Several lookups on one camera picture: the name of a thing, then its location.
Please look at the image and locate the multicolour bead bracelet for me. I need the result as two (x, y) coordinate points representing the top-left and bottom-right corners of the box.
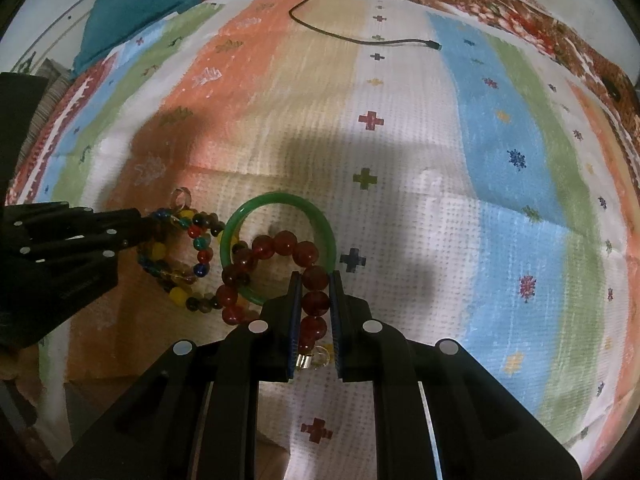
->
(136, 186), (227, 313)

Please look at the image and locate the green jade bangle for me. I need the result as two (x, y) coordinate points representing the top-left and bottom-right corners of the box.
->
(219, 192), (336, 306)

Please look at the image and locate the dark red bead bracelet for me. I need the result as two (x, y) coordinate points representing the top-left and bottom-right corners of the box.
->
(214, 230), (334, 372)

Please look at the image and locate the striped colourful blanket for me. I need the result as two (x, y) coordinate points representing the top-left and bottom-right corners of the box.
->
(6, 0), (639, 474)

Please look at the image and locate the teal pillow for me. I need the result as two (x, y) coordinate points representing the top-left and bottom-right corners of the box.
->
(73, 0), (201, 77)

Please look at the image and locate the black charging cable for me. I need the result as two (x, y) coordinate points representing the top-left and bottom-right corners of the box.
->
(288, 0), (443, 52)

